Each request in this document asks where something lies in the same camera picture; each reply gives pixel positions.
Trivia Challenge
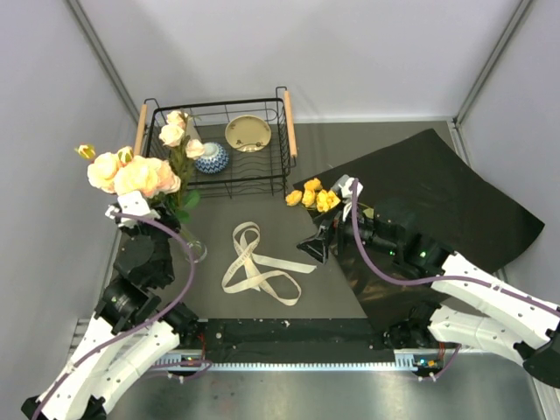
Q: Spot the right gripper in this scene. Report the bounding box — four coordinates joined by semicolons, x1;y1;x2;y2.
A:
296;200;399;264

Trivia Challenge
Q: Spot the yellow rose bunch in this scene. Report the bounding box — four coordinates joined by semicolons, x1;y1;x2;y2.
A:
285;178;340;214

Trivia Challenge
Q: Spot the pink peony stem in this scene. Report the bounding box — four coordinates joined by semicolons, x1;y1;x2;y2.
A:
114;146;200;221

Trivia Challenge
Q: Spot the white printed ribbon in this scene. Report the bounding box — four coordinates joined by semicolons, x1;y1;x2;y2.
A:
221;221;317;306

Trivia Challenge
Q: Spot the pale pink rose spray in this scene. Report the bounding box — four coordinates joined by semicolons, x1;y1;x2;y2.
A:
157;109;204;223

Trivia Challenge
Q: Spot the black wrapping paper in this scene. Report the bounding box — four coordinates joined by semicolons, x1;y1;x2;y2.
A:
293;129;546;332

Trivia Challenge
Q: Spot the large peach peony stem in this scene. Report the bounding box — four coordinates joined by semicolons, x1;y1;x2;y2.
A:
75;144;122;194

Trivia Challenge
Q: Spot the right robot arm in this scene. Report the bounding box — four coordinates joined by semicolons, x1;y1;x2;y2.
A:
297;200;559;388

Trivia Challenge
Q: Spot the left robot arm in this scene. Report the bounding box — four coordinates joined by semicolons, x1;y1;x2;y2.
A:
21;204;201;419

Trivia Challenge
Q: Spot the clear glass vase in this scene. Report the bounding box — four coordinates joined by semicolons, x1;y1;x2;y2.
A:
180;224;207;263

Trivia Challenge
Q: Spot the blue white patterned bowl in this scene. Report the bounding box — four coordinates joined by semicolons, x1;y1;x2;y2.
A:
195;142;229;174

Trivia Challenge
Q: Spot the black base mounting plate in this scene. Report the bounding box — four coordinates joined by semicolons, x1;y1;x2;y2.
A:
200;318;394;362

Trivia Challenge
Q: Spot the cream floral plate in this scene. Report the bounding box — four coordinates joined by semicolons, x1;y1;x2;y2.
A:
225;115;272;152

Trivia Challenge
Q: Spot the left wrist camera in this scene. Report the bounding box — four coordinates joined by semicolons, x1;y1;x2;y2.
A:
105;191;160;228

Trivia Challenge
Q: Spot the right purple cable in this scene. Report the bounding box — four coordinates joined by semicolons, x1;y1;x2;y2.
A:
349;177;560;380

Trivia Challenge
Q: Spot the black wire dish rack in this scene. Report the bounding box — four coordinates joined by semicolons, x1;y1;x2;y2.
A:
135;86;298;198

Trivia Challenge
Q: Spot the grey slotted cable duct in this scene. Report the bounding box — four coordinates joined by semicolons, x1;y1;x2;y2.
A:
150;352;443;373

